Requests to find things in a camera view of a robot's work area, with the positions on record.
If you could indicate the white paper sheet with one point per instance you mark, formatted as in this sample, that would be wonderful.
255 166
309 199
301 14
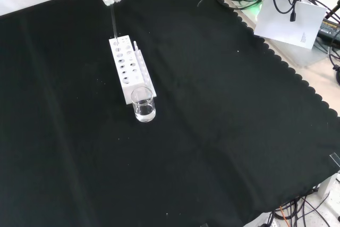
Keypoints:
287 25

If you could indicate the clear tape piece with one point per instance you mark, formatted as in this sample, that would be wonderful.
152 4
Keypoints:
335 159

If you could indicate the clear glass rod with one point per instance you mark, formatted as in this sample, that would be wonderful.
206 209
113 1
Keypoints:
114 22

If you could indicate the black bench cloth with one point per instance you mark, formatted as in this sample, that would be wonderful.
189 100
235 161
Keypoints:
212 104

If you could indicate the black power adapter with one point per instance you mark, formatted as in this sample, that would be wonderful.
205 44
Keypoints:
328 29

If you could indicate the white bench leg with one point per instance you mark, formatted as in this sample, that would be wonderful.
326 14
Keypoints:
328 185

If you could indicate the small glass beaker with water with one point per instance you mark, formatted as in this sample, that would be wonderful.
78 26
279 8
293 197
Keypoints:
144 111

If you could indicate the white test tube rack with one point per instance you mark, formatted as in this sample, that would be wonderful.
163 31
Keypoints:
125 59

